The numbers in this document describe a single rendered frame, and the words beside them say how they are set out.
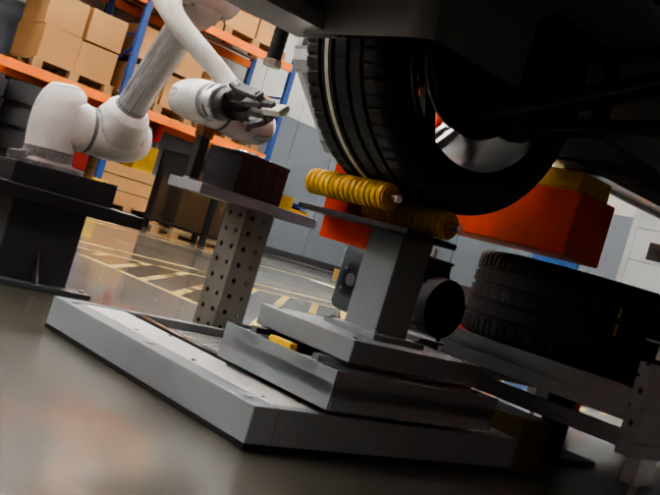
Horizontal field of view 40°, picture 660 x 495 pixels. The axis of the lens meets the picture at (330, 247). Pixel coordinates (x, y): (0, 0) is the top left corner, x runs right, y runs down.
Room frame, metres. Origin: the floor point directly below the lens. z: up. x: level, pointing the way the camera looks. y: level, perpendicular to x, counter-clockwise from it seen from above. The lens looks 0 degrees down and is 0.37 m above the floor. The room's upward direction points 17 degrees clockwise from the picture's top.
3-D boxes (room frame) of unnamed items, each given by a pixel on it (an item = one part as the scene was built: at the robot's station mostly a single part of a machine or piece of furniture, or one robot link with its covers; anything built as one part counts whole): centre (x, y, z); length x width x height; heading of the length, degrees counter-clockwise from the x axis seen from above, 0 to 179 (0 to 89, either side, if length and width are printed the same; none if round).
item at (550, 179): (2.29, -0.54, 0.71); 0.14 x 0.14 x 0.05; 42
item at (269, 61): (2.15, 0.25, 0.83); 0.04 x 0.04 x 0.16
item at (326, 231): (2.06, -0.05, 0.48); 0.16 x 0.12 x 0.17; 42
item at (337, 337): (1.96, -0.14, 0.32); 0.40 x 0.30 x 0.28; 132
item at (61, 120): (2.90, 0.94, 0.53); 0.18 x 0.16 x 0.22; 128
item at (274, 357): (1.96, -0.14, 0.13); 0.50 x 0.36 x 0.10; 132
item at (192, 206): (10.99, 1.56, 0.49); 1.27 x 0.88 x 0.97; 45
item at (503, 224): (2.41, -0.42, 0.69); 0.52 x 0.17 x 0.35; 42
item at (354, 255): (2.32, -0.23, 0.26); 0.42 x 0.18 x 0.35; 42
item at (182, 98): (2.29, 0.42, 0.64); 0.16 x 0.13 x 0.11; 42
